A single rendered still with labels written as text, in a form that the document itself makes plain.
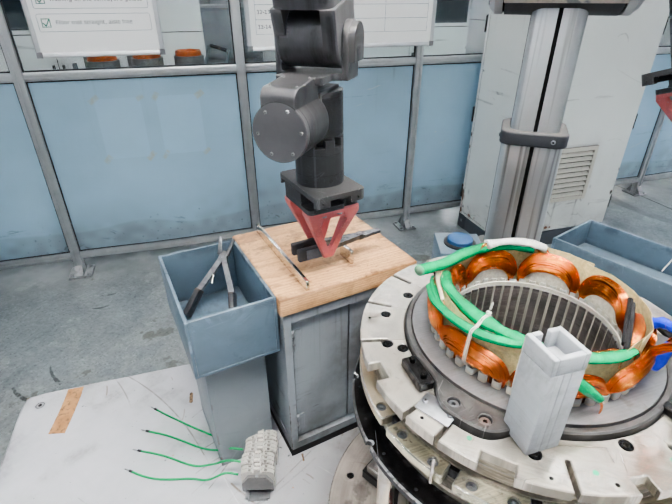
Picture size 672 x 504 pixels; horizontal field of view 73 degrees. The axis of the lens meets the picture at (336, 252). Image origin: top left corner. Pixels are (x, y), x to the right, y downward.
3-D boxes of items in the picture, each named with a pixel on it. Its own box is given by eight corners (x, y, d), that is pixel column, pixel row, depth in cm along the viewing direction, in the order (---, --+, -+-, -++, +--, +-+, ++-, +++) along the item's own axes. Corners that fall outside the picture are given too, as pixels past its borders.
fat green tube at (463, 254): (419, 286, 42) (421, 269, 41) (400, 266, 46) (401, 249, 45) (546, 260, 47) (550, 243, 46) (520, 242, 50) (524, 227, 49)
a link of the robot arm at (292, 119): (365, 17, 46) (287, 16, 48) (324, 25, 37) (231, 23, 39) (362, 135, 52) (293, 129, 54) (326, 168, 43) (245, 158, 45)
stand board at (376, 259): (281, 318, 54) (279, 301, 53) (233, 249, 69) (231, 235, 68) (416, 275, 63) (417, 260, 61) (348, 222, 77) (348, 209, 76)
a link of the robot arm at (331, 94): (350, 75, 50) (302, 73, 52) (328, 86, 45) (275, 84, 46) (350, 137, 54) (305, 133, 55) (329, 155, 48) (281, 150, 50)
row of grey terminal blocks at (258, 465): (274, 500, 62) (272, 481, 60) (239, 501, 62) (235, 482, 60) (280, 438, 70) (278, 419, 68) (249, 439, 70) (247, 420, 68)
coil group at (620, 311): (618, 338, 42) (632, 301, 40) (568, 301, 47) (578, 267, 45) (632, 334, 42) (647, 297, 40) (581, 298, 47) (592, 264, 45)
